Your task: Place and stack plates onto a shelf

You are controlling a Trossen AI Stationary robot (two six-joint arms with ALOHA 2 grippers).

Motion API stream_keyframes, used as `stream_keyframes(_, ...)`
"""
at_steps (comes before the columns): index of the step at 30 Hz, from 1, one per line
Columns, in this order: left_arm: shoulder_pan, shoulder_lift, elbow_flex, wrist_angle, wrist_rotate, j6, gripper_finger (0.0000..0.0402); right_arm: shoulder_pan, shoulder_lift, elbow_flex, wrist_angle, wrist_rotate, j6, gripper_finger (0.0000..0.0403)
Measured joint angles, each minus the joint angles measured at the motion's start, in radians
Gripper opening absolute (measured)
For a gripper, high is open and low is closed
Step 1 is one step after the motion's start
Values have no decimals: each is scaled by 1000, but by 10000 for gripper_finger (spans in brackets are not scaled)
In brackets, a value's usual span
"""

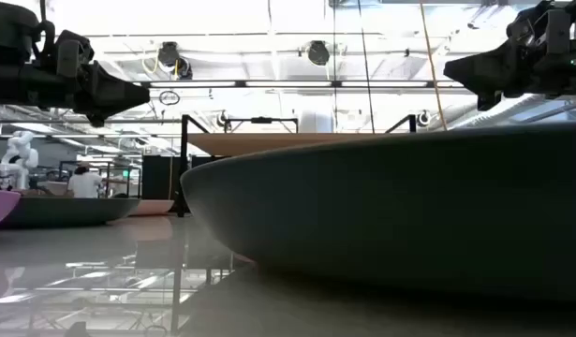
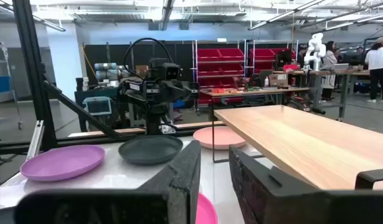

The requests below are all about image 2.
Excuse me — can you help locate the orange black machine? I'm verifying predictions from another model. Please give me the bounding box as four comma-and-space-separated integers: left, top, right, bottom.
286, 95, 326, 116

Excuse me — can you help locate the light pink plate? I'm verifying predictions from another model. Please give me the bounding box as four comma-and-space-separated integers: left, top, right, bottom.
192, 126, 247, 151

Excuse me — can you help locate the red bin storage rack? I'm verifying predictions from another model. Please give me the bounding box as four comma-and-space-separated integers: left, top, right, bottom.
191, 39, 247, 106
245, 40, 300, 75

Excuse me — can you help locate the hot pink plate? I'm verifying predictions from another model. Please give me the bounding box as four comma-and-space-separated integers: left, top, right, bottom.
196, 192, 219, 224

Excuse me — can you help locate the metal wire rack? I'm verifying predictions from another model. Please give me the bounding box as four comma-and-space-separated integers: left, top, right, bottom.
0, 40, 24, 131

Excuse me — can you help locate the purple plate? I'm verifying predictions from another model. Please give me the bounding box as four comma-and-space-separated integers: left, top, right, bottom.
19, 144, 106, 182

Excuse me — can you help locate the wooden shelf with black legs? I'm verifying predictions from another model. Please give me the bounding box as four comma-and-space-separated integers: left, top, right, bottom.
211, 105, 383, 191

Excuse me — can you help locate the long wooden top workbench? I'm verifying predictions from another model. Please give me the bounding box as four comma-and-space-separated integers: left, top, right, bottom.
272, 68, 383, 122

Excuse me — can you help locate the cardboard box with label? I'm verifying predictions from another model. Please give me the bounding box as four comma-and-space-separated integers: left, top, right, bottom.
268, 73, 289, 88

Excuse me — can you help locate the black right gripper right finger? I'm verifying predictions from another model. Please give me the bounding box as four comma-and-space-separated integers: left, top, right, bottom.
228, 145, 383, 224

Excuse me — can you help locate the small cardboard box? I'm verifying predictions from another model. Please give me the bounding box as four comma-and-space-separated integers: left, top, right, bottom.
135, 64, 149, 78

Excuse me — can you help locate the person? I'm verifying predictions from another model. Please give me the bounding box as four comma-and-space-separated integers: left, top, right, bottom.
364, 37, 383, 104
320, 40, 338, 101
296, 45, 307, 68

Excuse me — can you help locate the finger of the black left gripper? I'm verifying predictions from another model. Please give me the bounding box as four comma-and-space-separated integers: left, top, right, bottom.
172, 81, 200, 102
117, 78, 148, 107

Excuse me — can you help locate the black cable loop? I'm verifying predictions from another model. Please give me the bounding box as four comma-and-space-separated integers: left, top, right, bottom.
122, 37, 175, 82

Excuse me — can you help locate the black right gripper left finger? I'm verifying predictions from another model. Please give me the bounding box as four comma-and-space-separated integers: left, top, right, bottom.
14, 139, 202, 224

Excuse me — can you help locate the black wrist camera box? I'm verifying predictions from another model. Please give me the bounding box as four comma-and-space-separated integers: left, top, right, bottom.
161, 62, 182, 81

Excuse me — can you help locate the silver aluminium bar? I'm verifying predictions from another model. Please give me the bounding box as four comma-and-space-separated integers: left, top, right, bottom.
26, 120, 45, 161

